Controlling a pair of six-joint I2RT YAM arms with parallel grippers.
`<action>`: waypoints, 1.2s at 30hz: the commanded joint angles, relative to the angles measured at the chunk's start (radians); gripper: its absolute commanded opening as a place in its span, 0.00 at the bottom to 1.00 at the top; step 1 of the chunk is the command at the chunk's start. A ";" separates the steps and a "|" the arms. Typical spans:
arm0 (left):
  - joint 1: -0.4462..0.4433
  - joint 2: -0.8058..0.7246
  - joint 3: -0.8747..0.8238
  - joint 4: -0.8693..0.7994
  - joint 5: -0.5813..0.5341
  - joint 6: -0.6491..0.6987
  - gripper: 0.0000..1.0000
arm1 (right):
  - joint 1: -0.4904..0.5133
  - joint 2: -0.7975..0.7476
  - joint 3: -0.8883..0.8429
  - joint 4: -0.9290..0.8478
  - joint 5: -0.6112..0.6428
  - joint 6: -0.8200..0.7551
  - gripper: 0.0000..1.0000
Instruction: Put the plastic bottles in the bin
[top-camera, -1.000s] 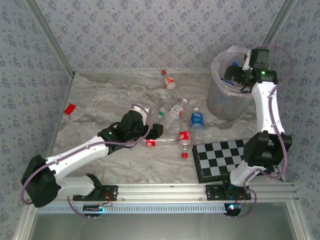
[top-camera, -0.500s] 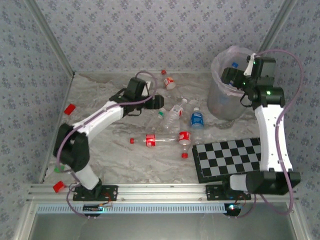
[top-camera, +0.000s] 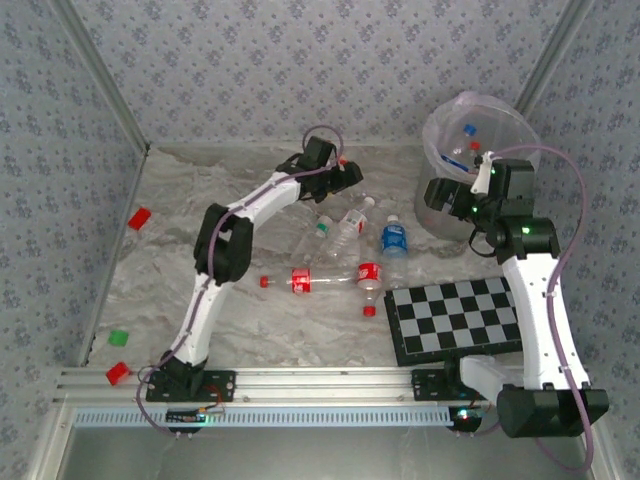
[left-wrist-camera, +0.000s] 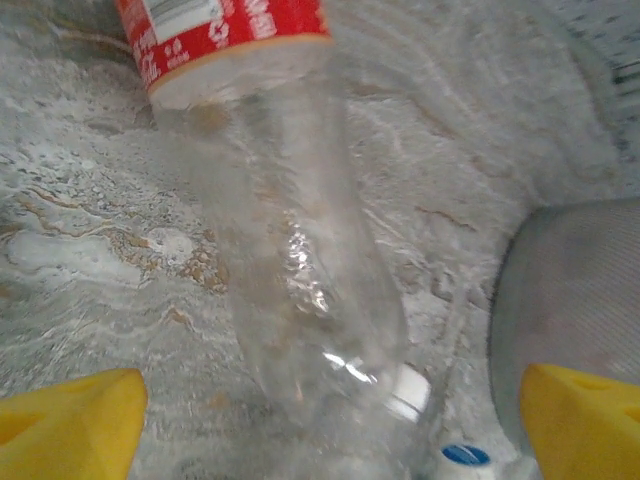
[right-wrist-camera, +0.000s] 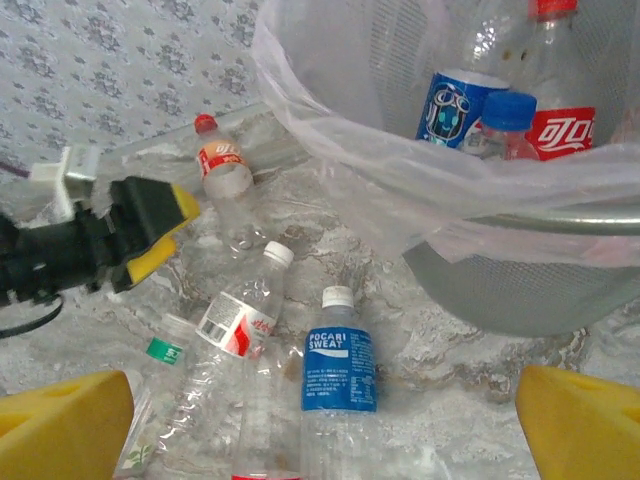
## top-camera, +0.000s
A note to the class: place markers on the clear bottle with green label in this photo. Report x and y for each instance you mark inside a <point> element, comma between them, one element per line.
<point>321,230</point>

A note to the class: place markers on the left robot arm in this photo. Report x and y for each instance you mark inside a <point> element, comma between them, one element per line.
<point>200,320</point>

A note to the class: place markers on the small blue label bottle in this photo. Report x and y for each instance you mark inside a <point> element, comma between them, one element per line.
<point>454,162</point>

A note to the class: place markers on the green bottle cap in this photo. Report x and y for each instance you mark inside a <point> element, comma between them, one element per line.
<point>118,338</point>

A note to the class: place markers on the large blue label bottle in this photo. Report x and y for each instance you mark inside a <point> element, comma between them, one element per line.
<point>394,240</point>

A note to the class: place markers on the aluminium rail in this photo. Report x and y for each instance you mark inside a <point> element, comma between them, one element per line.
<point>320,385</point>

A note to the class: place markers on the short cola bottle red label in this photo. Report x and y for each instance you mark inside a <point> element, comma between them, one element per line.
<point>369,273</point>

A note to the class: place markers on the clear bottle with blue cap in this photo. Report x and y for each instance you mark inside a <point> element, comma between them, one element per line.
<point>468,129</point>

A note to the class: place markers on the grey metal corner post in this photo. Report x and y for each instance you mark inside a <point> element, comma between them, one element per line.
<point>552,55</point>
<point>105,82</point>

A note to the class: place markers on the black white checkerboard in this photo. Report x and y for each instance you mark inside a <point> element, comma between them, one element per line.
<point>455,320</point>

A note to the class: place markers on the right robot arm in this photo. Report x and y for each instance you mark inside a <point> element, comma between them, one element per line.
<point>545,325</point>

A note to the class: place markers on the clear plastic bin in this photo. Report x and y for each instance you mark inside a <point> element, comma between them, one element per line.
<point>440,225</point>

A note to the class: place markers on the long cola bottle red label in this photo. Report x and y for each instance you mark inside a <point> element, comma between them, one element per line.
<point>300,281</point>

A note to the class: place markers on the bottle with red white label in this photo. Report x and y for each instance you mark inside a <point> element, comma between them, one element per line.
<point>354,220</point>

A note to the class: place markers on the red capped plastic bottle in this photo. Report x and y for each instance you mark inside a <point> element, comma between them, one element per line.
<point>474,145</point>

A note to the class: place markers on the clear bottle large red cap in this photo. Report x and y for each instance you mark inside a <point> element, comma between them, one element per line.
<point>139,218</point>

